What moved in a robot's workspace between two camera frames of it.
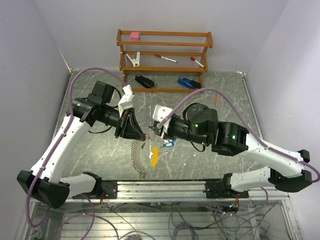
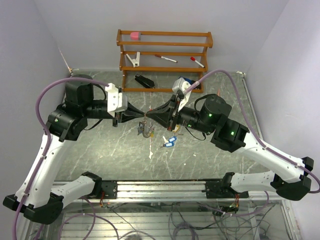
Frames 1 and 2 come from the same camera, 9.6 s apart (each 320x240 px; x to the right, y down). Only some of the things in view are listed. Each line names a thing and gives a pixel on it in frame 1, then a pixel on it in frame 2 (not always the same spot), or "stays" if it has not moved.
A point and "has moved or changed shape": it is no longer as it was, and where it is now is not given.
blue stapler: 189,83 stays
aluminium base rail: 177,191 stays
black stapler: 145,82 stays
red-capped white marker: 192,58 stays
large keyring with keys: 136,146 has moved or changed shape
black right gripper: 168,135 to 163,115
